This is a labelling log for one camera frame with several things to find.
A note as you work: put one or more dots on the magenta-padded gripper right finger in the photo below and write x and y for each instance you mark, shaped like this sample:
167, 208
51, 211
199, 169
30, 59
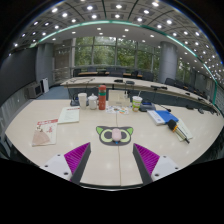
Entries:
146, 158

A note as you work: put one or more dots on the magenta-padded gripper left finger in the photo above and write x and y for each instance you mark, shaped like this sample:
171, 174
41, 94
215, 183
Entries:
77, 156

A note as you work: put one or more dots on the cat face mouse pad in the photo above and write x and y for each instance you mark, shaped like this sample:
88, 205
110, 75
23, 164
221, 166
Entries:
105, 136

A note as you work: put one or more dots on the red and white magazine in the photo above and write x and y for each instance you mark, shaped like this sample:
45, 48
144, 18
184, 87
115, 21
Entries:
45, 133

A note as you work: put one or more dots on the black and yellow microphone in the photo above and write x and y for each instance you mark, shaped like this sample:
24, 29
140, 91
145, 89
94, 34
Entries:
172, 125

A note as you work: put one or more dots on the white paper booklet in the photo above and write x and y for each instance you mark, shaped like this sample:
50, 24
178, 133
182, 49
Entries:
69, 115

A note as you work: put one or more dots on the white paper sheet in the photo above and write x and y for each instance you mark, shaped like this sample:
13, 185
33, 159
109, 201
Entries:
186, 131

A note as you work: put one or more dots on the black desk microphone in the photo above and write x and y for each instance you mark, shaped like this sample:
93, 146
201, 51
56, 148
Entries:
74, 102

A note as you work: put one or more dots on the green and white paper cup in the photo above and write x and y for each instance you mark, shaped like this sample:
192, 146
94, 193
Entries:
137, 104

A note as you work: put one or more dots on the white lidded mug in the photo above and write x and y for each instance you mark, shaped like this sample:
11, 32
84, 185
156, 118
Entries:
92, 102

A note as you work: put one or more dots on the colourful printed leaflet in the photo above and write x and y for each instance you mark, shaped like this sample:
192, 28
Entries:
116, 110

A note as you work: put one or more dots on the red drink bottle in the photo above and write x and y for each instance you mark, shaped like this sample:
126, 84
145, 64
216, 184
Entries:
102, 98

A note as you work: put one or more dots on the beige cardboard box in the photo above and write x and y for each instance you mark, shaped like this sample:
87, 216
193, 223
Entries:
117, 98

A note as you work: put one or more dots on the white floor appliance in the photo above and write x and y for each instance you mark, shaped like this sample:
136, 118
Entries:
45, 85

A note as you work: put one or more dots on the long curved conference table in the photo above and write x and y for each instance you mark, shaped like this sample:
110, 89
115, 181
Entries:
100, 81

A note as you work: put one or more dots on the group of office chairs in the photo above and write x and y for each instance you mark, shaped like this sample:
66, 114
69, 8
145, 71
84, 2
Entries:
146, 76

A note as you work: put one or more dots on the group of ceiling lights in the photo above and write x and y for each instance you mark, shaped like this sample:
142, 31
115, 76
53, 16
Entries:
118, 6

